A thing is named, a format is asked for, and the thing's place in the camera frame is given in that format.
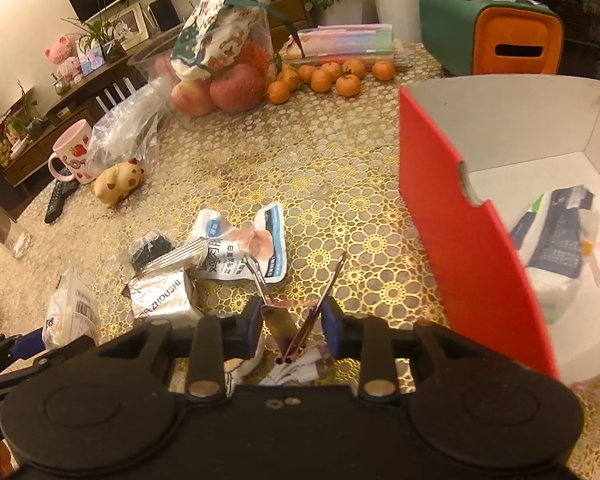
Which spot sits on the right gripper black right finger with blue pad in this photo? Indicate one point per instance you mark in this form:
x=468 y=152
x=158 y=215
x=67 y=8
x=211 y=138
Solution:
x=368 y=341

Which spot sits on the black hair clip packet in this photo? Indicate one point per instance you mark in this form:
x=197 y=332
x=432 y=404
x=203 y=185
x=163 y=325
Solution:
x=156 y=253

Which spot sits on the gift bag with green ribbon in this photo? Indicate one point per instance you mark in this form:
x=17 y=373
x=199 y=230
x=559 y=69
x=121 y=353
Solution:
x=221 y=33

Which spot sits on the blue white snack wrapper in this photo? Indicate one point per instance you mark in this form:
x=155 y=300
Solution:
x=553 y=239

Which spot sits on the clear plastic bag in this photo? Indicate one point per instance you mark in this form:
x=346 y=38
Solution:
x=131 y=130

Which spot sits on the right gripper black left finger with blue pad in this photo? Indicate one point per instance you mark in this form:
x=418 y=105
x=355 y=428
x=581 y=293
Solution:
x=217 y=340

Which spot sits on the red white cardboard box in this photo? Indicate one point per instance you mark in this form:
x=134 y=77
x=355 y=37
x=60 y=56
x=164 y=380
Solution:
x=474 y=153

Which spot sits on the wooden tv cabinet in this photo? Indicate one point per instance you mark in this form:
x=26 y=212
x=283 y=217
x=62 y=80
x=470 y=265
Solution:
x=109 y=85

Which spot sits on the green orange storage bin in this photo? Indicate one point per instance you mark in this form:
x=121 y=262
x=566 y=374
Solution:
x=486 y=37

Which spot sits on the pale red apple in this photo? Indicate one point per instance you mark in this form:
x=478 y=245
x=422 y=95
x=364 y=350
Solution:
x=193 y=98

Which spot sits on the framed photo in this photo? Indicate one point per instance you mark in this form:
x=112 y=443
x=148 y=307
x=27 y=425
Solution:
x=130 y=28

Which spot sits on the white round snack packet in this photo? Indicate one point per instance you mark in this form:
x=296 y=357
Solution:
x=71 y=312

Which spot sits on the black remote control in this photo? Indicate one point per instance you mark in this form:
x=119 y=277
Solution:
x=61 y=192

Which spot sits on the small potted grass plant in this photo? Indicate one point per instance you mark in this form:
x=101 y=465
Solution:
x=99 y=31

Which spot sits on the tangerine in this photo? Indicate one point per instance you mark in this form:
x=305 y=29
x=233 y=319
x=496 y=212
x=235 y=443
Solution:
x=383 y=71
x=348 y=85
x=321 y=81
x=289 y=77
x=278 y=92
x=353 y=66

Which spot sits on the pink pig plush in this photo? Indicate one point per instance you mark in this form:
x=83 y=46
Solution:
x=67 y=64

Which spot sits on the pink strawberry mug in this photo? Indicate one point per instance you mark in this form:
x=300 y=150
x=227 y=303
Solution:
x=71 y=150

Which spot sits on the glass jar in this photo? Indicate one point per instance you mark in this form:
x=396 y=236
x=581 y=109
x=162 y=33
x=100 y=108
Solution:
x=13 y=237

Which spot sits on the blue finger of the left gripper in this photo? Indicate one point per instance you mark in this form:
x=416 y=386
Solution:
x=29 y=345

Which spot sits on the black speaker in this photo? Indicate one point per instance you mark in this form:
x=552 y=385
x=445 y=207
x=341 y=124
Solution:
x=164 y=14

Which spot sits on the pink binder clip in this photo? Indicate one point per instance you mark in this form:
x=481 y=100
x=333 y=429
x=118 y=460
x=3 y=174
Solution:
x=290 y=338

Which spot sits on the silver foil packet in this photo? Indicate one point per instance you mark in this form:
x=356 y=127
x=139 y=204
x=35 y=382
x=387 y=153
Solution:
x=170 y=296

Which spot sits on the lace tablecloth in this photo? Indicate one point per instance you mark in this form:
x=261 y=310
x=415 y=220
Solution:
x=401 y=201

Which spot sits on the white blue pink wrapper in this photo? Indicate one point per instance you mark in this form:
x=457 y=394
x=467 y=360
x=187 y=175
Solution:
x=264 y=239

